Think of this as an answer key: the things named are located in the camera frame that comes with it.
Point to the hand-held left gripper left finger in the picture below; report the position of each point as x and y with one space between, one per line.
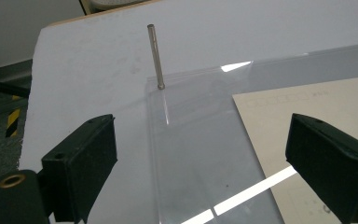
74 161

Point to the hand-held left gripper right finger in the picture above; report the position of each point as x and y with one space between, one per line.
329 158

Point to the clear acrylic plate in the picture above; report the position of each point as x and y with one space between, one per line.
195 149

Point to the black yellow hazard tape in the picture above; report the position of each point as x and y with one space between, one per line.
13 119

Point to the thin metal rod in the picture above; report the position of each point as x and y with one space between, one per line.
155 56

